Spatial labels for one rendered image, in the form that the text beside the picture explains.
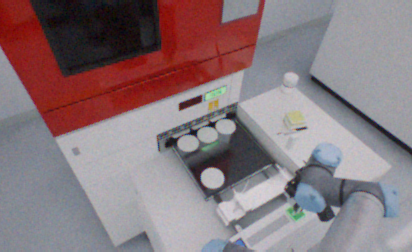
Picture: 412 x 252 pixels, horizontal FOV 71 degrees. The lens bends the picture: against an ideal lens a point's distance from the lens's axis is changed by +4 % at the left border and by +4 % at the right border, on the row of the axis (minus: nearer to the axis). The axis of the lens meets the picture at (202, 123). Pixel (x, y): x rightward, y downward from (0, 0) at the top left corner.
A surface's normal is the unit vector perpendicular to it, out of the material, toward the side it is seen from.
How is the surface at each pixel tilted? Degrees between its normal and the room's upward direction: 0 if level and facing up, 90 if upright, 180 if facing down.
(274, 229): 0
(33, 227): 0
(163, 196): 0
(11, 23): 90
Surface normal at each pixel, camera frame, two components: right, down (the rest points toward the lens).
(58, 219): 0.04, -0.66
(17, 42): 0.51, 0.65
